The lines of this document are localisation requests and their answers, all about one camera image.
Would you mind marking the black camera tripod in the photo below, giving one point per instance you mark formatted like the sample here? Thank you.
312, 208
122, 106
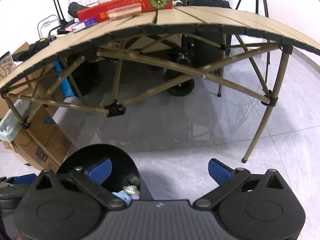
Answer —
262, 80

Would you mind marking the red cardboard fruit tray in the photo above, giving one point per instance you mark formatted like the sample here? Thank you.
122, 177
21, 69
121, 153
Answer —
115, 9

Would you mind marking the black fabric bag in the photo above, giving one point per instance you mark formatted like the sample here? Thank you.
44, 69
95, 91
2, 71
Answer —
75, 7

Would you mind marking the light blue plush toy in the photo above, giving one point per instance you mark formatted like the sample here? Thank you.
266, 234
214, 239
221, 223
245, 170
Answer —
124, 196

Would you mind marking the black wheeled cart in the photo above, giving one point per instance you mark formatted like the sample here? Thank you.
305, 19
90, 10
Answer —
198, 54

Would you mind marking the black sock pair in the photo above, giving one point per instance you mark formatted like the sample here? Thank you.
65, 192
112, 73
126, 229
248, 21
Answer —
28, 50

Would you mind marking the black folding hand trolley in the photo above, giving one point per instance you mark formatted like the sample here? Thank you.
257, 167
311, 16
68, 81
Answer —
53, 23

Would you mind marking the tan folding camp table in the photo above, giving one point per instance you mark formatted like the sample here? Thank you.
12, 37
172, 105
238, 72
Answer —
155, 39

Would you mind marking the pale green wrapper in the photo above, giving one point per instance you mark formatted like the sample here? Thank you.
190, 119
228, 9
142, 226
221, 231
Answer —
132, 190

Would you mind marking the black suitcase bag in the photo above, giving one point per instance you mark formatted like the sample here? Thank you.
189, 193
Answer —
209, 3

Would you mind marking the brown printed cardboard box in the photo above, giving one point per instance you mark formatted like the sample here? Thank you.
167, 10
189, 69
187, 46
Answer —
43, 145

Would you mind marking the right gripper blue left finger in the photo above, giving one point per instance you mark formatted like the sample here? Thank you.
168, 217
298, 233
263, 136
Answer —
89, 181

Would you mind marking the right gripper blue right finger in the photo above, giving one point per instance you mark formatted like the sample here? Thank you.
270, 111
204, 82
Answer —
229, 181

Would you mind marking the black round trash bin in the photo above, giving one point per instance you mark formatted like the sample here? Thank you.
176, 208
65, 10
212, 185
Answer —
124, 171

